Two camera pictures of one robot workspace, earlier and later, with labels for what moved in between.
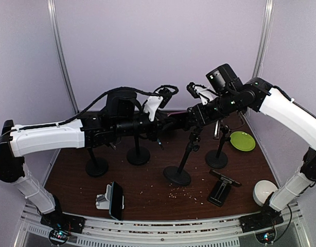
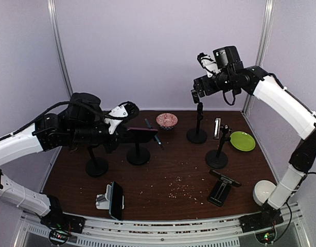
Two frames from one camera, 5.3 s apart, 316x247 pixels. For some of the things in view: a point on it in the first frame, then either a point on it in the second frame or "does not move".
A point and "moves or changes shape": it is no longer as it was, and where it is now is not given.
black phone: x=177 y=112 moves or changes shape
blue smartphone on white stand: x=116 y=201 does not move
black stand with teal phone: x=138 y=155 does not move
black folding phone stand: x=221 y=189 does not move
